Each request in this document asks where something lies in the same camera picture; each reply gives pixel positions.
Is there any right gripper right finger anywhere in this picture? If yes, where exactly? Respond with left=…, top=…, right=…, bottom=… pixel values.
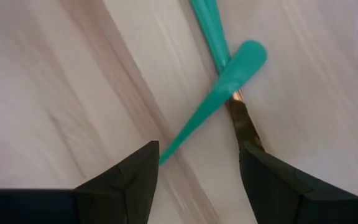
left=239, top=141, right=358, bottom=224

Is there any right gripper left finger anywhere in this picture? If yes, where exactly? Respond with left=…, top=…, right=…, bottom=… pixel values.
left=75, top=140, right=160, bottom=224

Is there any green-handled gold spoon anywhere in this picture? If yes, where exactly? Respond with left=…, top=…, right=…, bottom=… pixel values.
left=159, top=39, right=269, bottom=166

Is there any green-handled gold knife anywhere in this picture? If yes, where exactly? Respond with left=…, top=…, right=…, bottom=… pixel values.
left=190, top=0, right=265, bottom=153

